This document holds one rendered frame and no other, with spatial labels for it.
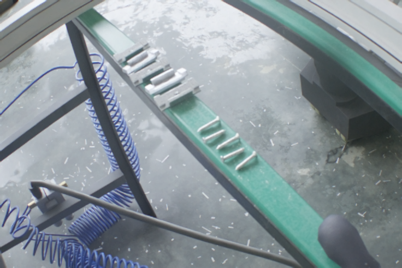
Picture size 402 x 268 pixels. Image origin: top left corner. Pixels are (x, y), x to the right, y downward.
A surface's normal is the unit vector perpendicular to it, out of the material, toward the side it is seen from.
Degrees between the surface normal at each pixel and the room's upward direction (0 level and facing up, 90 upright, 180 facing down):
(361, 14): 90
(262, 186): 0
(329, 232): 30
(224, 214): 0
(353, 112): 0
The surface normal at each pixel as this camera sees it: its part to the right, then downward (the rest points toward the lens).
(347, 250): -0.37, -0.30
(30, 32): 0.52, 0.52
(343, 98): -0.20, -0.69
